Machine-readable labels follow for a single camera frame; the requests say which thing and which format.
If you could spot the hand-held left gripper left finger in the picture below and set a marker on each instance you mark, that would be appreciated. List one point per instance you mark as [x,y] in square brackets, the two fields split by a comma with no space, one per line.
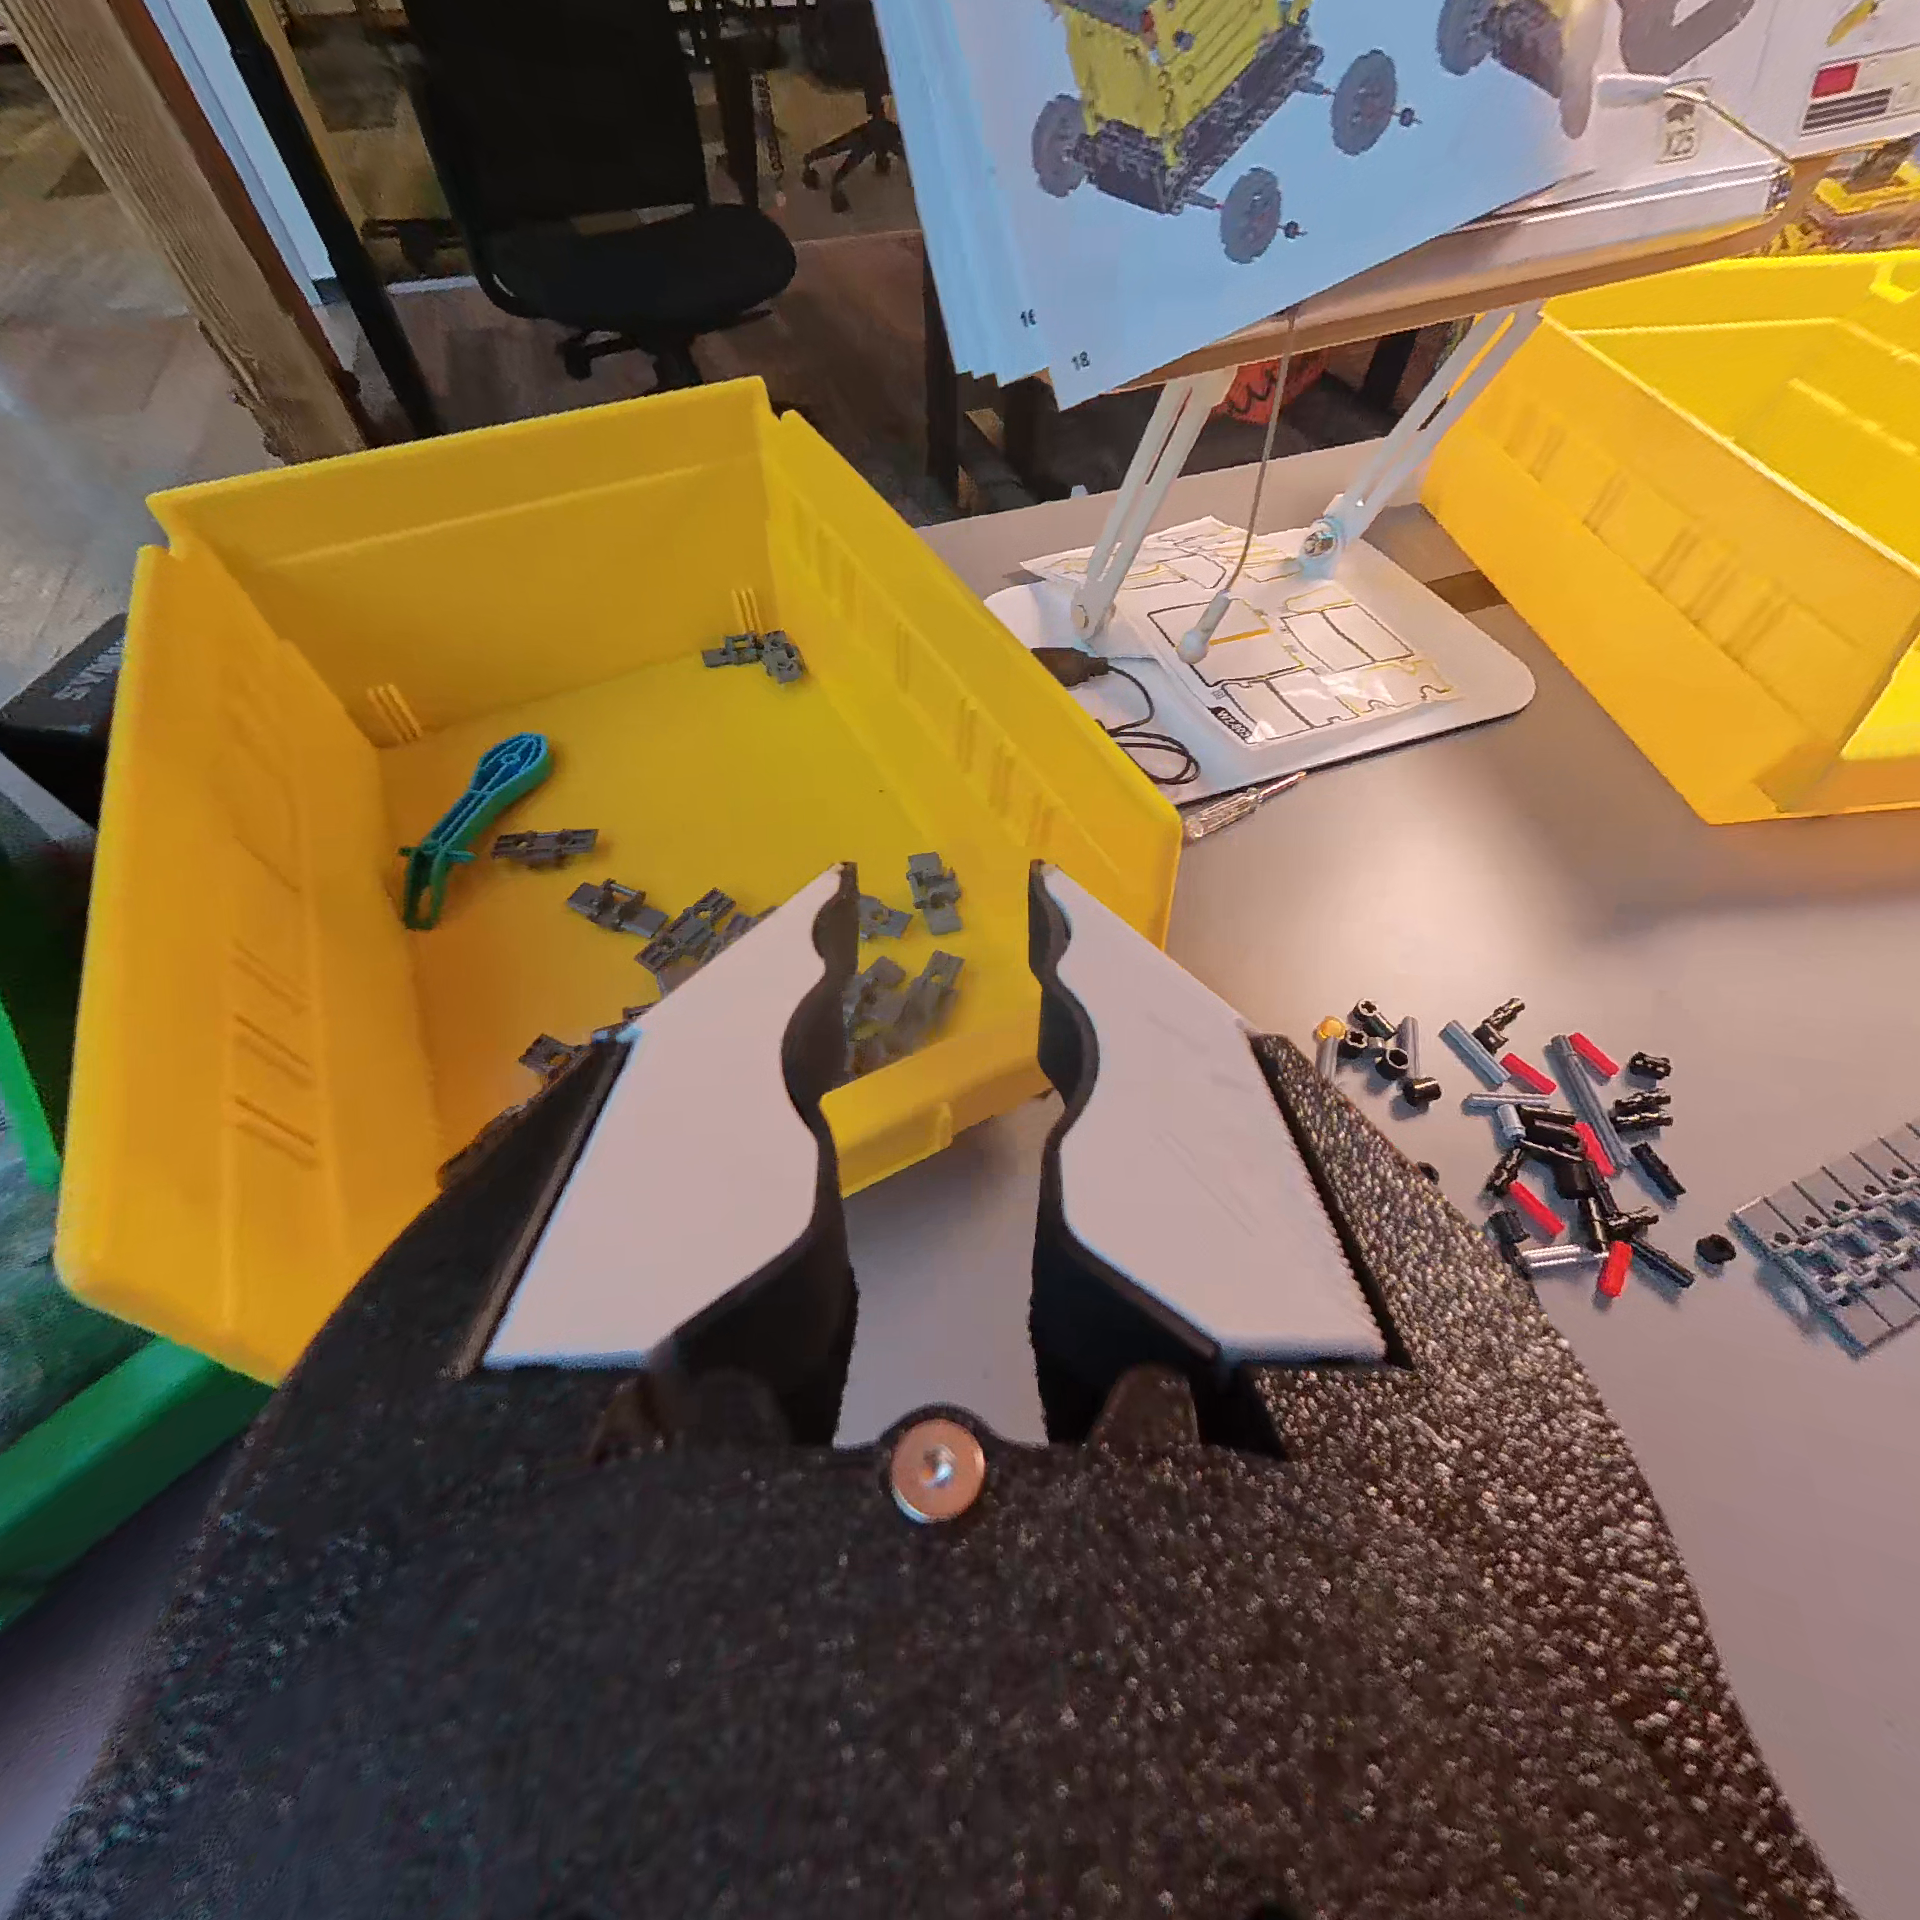
[705,1141]

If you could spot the orange container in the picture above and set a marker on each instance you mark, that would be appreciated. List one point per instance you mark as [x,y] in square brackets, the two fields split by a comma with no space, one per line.
[1266,395]

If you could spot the white book stand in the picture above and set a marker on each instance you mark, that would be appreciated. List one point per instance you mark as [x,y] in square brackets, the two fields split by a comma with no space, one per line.
[1477,683]

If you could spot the teal brick separator tool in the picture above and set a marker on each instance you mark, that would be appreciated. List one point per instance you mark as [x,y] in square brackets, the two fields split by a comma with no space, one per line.
[503,769]

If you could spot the sticker sheet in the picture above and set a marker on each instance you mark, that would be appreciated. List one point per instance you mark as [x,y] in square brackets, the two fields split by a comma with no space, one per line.
[1320,630]

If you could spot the yellow divided parts bin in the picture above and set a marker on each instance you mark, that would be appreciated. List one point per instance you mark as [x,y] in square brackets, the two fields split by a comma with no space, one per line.
[1651,601]

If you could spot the black case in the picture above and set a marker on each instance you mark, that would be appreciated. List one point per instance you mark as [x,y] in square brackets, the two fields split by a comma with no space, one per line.
[59,706]

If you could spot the yellow plastic bin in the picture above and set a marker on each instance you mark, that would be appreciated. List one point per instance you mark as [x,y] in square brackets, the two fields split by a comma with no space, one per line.
[600,494]

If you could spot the pile of small toy pins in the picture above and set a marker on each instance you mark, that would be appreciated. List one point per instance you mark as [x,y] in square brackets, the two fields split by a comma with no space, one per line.
[1568,1162]

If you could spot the black office chair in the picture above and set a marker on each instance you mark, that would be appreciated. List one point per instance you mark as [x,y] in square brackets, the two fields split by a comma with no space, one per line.
[628,254]
[861,137]

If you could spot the pile of grey track links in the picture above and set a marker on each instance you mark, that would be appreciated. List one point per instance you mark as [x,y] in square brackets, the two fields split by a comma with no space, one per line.
[901,1020]

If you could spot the grey desk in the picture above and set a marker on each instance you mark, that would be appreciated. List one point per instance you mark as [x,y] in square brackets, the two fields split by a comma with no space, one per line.
[1499,901]

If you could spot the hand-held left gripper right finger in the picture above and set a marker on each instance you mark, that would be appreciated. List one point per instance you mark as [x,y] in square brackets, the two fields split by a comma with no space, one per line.
[1185,1156]

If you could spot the wooden post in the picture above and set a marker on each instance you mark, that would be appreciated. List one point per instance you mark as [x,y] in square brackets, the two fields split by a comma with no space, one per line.
[181,225]

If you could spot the green crate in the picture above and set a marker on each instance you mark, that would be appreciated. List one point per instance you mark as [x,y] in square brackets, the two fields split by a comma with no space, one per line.
[90,1441]

